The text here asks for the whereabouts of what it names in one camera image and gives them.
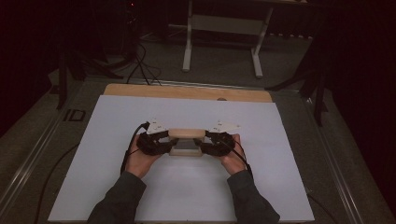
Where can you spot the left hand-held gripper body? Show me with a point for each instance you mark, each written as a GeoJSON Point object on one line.
{"type": "Point", "coordinates": [151, 144]}

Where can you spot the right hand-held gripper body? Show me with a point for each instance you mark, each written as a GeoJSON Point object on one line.
{"type": "Point", "coordinates": [221, 144]}

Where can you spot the square wooden photo frame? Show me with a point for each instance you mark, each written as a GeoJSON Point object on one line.
{"type": "Point", "coordinates": [186, 133]}

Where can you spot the person's left hand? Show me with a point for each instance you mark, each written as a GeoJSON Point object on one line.
{"type": "Point", "coordinates": [140, 163]}

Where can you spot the person's right hand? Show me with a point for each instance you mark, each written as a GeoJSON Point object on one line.
{"type": "Point", "coordinates": [235, 161]}

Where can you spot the white table mat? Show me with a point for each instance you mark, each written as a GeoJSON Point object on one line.
{"type": "Point", "coordinates": [186, 193]}

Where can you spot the black metal stand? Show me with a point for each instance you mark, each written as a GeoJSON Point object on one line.
{"type": "Point", "coordinates": [317, 90]}

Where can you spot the aluminium rail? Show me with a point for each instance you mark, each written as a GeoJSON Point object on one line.
{"type": "Point", "coordinates": [199, 84]}
{"type": "Point", "coordinates": [336, 168]}
{"type": "Point", "coordinates": [34, 155]}

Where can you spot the white metal table frame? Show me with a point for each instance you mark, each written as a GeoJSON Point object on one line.
{"type": "Point", "coordinates": [224, 25]}

